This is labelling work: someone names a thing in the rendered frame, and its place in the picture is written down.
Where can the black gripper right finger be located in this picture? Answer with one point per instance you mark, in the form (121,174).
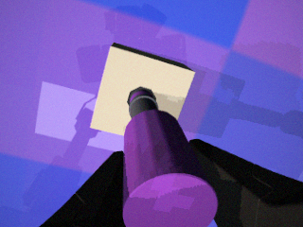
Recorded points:
(249,196)

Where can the cream square block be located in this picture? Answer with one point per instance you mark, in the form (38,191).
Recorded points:
(127,69)

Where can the purple marker cap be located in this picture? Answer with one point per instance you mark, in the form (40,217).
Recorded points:
(164,185)

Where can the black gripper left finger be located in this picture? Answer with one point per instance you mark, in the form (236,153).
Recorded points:
(98,202)

